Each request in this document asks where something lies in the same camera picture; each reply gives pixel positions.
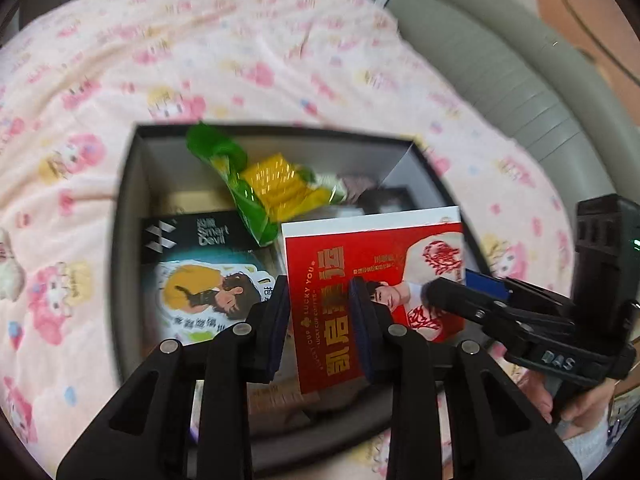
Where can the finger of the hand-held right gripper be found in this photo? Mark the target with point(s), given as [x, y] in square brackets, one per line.
[465, 302]
[480, 278]

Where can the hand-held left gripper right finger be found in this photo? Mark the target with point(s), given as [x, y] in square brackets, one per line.
[362, 330]

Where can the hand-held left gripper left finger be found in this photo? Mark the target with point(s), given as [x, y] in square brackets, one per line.
[275, 320]

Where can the red Lucky You card box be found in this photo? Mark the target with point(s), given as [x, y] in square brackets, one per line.
[340, 270]

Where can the round cartoon sticker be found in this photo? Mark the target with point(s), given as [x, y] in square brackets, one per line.
[195, 285]

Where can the black square frame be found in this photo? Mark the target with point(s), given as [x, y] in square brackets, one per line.
[385, 200]

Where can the green corn snack packet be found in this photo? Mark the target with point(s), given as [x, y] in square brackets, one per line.
[272, 180]

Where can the black cardboard box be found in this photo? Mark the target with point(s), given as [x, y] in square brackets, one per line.
[165, 160]

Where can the person's right hand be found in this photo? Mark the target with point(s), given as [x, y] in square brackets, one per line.
[585, 405]

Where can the black screen protector box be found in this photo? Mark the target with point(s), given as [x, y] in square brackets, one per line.
[200, 235]

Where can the cream and pink tube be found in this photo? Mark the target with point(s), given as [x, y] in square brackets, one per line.
[357, 182]

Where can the tan flat envelope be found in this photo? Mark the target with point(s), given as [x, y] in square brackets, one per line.
[175, 202]

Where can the grey padded headboard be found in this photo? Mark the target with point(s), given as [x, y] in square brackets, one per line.
[500, 60]

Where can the pink printed blanket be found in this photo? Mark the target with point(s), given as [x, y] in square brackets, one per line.
[250, 60]

